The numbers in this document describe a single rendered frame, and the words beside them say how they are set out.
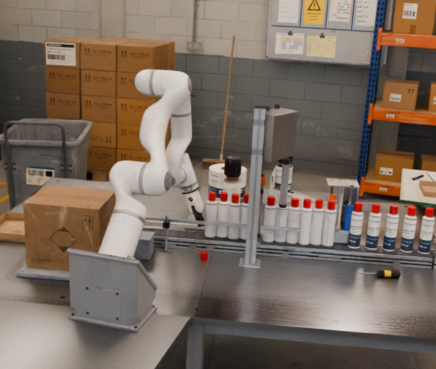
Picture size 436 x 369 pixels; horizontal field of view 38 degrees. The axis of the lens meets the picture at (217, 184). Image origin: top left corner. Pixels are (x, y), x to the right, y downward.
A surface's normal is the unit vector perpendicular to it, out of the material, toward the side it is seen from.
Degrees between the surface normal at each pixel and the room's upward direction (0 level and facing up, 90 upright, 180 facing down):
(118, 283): 90
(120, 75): 90
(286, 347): 0
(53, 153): 94
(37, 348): 0
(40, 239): 90
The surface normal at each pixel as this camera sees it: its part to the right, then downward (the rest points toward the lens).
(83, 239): -0.12, 0.29
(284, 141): 0.76, 0.22
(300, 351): 0.05, -0.95
